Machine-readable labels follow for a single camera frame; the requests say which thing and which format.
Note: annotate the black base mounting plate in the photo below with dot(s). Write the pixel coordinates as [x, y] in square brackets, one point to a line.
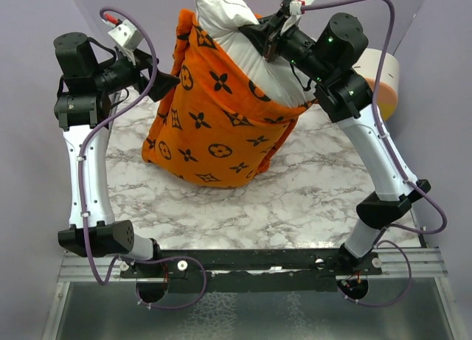
[187, 271]

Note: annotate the white cylinder with striped face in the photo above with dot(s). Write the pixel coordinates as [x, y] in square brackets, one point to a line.
[367, 66]

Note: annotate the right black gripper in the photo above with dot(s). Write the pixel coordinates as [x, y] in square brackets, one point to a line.
[268, 36]

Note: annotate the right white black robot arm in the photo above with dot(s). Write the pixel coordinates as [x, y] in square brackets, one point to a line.
[346, 97]

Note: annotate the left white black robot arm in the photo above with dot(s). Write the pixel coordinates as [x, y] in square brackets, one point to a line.
[85, 114]

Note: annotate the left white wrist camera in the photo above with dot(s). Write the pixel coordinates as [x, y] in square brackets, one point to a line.
[126, 36]

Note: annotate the aluminium rail frame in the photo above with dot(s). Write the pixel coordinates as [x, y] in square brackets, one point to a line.
[305, 200]

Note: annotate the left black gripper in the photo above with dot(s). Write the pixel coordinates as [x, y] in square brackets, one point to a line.
[142, 61]

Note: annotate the orange patterned fleece pillowcase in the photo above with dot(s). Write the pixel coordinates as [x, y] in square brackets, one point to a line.
[216, 127]

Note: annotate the white pillow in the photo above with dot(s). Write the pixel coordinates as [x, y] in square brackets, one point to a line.
[279, 80]

